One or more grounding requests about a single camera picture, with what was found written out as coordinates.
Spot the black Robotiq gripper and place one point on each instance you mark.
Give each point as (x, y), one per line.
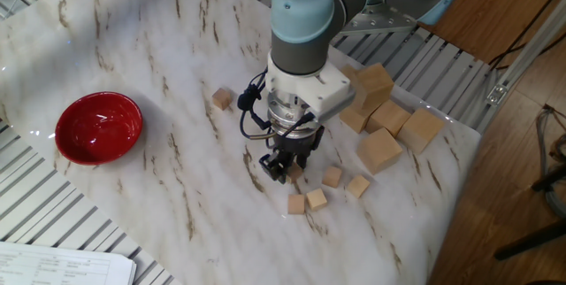
(294, 144)

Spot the red bowl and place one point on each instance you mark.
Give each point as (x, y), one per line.
(99, 130)

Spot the small wooden cube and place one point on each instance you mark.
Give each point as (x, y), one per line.
(331, 176)
(295, 173)
(296, 204)
(358, 186)
(316, 198)
(221, 98)

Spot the large wooden cube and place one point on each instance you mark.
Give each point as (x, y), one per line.
(373, 83)
(420, 129)
(379, 150)
(349, 72)
(389, 114)
(354, 119)

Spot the black chair base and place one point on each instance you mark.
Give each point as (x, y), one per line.
(530, 241)

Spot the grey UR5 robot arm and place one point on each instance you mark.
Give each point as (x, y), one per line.
(300, 50)

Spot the aluminium frame profile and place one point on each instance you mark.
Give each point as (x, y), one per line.
(526, 61)

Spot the white marble pattern board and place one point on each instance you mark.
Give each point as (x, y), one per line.
(177, 187)

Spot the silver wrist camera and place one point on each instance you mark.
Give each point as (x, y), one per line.
(336, 111)

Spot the white printed paper stack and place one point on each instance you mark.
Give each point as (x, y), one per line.
(53, 267)

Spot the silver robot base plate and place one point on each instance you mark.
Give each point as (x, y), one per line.
(380, 21)

